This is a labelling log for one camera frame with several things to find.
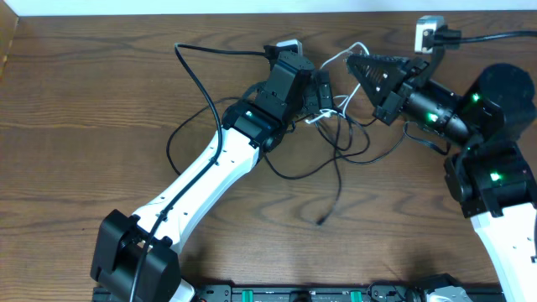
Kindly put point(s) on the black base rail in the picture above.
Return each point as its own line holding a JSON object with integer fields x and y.
{"x": 435, "y": 288}

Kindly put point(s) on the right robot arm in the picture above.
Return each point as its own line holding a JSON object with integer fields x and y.
{"x": 489, "y": 176}

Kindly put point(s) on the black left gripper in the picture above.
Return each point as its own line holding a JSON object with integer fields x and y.
{"x": 318, "y": 99}

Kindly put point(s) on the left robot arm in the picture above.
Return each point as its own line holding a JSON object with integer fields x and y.
{"x": 137, "y": 257}

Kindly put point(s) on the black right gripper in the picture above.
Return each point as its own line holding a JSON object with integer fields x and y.
{"x": 390, "y": 107}

